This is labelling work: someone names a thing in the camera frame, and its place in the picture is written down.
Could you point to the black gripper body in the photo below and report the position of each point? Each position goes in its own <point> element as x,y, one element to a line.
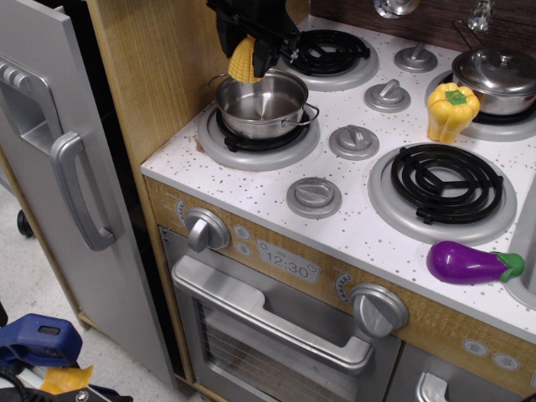
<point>261,18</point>

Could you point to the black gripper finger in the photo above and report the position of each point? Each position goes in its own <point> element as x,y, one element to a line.
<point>265,55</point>
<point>230,34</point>

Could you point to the yellow toy corn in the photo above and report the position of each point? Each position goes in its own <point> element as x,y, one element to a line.
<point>241,66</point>

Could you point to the small steel pan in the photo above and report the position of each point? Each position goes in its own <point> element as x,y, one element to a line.
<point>269,108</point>

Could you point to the back left stove burner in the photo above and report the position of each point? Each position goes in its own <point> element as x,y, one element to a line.
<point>330,60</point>

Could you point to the stove burner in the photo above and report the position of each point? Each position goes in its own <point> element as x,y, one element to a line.
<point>495,128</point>
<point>234,151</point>
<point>330,60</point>
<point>432,192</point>

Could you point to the front left stove burner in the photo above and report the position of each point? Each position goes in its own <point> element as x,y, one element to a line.
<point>234,151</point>

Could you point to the front right stove burner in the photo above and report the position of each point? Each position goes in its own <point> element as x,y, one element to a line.
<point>432,192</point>

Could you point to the back right stove burner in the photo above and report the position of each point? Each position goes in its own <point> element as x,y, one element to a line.
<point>495,128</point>

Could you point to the hanging steel ladle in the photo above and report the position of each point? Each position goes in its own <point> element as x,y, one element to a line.
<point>395,8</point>

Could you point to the grey stovetop knob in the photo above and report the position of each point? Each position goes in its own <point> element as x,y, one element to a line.
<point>416,59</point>
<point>389,97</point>
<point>314,198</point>
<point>354,143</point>

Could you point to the grey stovetop knob back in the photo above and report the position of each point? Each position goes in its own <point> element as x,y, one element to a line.
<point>416,59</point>

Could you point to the grey stovetop knob front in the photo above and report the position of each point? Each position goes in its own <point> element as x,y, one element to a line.
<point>314,198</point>

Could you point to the left grey oven knob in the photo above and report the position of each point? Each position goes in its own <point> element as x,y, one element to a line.
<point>205,230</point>

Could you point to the grey oven knob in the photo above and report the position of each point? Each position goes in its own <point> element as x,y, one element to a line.
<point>205,230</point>
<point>377,311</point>

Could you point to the yellow toy bell pepper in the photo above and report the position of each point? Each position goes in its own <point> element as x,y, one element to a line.
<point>451,110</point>

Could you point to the grey toy fridge door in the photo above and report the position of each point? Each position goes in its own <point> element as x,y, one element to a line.
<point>45,93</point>

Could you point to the hanging steel utensil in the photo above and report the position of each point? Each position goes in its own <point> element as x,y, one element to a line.
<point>478,21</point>

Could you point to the steel pot with lid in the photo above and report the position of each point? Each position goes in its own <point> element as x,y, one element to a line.
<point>502,79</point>

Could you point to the black caster wheel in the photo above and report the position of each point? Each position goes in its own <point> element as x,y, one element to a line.
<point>24,227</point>

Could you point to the purple toy eggplant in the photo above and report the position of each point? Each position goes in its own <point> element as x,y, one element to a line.
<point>458,264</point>

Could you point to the grey oven door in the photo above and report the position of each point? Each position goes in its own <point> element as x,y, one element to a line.
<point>242,364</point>

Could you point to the right grey oven knob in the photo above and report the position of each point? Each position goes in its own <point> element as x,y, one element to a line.
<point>377,311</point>

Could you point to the blue clamp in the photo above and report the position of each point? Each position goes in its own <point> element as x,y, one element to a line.
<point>40,341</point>

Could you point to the grey lower right door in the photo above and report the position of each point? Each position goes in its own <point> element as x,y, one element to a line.
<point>420,376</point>

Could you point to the yellow tape piece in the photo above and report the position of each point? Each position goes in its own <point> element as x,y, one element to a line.
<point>62,380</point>

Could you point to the grey fridge door handle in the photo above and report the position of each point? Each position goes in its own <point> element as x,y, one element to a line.
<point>63,154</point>

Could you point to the grey oven door handle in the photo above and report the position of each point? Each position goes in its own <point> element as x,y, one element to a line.
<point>247,305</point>

